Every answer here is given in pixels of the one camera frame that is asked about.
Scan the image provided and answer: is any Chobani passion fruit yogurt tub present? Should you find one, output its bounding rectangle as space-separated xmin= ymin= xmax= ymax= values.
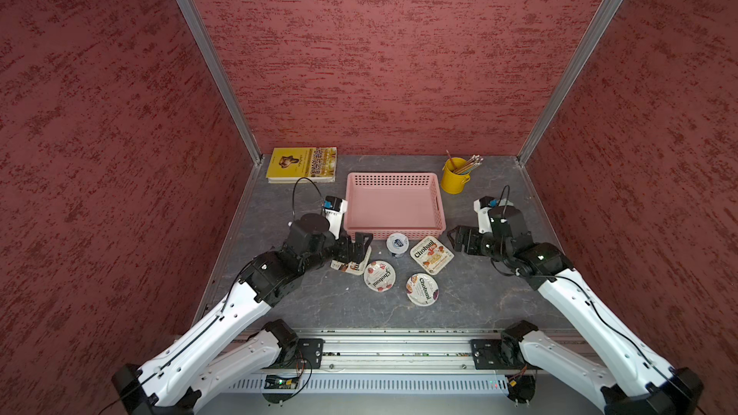
xmin=406 ymin=273 xmax=439 ymax=307

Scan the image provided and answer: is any small Dairy Farmers yogurt cup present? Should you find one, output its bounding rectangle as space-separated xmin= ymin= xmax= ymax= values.
xmin=386 ymin=232 xmax=409 ymax=257

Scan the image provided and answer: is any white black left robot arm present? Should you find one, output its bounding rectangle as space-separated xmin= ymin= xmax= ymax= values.
xmin=113 ymin=213 xmax=373 ymax=414

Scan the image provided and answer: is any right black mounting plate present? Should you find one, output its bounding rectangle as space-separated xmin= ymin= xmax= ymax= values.
xmin=470 ymin=339 xmax=509 ymax=371

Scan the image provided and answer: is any Chobani raspberry yogurt tub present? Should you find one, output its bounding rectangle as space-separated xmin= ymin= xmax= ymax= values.
xmin=363 ymin=261 xmax=397 ymax=293

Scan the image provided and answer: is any Chobani Flip chocolate yogurt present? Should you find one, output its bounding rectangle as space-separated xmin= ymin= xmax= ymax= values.
xmin=330 ymin=247 xmax=372 ymax=276

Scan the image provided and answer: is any white perforated cable duct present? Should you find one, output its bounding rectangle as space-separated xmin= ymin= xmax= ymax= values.
xmin=221 ymin=373 xmax=511 ymax=396

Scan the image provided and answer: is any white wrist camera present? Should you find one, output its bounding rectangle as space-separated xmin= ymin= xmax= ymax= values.
xmin=473 ymin=196 xmax=514 ymax=234
xmin=322 ymin=196 xmax=348 ymax=239

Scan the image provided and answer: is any yellow metal pencil cup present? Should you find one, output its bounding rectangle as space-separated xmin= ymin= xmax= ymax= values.
xmin=440 ymin=158 xmax=471 ymax=195

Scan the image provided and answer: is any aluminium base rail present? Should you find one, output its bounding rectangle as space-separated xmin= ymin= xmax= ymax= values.
xmin=172 ymin=327 xmax=583 ymax=376

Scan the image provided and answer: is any yellow book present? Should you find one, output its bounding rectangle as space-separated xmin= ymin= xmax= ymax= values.
xmin=266 ymin=147 xmax=337 ymax=184

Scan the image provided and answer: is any aluminium corner post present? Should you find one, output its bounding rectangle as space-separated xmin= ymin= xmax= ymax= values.
xmin=517 ymin=0 xmax=624 ymax=167
xmin=175 ymin=0 xmax=263 ymax=165

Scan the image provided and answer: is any Chobani Flip strawberry yogurt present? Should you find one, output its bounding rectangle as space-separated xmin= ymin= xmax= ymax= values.
xmin=409 ymin=236 xmax=455 ymax=276

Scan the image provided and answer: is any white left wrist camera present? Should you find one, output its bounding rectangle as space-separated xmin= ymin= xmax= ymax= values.
xmin=322 ymin=196 xmax=348 ymax=239

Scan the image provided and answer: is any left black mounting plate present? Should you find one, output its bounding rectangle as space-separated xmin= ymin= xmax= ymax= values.
xmin=295 ymin=338 xmax=325 ymax=370

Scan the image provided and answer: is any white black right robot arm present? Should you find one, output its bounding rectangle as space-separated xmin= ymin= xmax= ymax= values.
xmin=448 ymin=197 xmax=705 ymax=414

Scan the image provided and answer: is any bundle of coloured pencils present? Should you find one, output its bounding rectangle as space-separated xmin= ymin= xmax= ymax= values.
xmin=453 ymin=155 xmax=484 ymax=175

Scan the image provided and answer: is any right aluminium corner post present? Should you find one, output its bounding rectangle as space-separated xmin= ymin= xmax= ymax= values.
xmin=517 ymin=0 xmax=624 ymax=167

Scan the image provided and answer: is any left aluminium corner post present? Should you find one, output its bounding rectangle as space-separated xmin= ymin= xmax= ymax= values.
xmin=175 ymin=0 xmax=263 ymax=165

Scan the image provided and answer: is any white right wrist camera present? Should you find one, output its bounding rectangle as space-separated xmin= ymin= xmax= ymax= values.
xmin=473 ymin=196 xmax=514 ymax=234

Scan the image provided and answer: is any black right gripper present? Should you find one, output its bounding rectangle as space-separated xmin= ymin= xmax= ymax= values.
xmin=445 ymin=225 xmax=511 ymax=261

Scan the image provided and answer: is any pink plastic basket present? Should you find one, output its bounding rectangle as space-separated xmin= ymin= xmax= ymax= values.
xmin=343 ymin=172 xmax=447 ymax=240

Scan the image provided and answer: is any black mounting plate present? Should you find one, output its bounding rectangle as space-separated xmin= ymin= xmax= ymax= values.
xmin=295 ymin=338 xmax=325 ymax=370
xmin=470 ymin=339 xmax=509 ymax=371

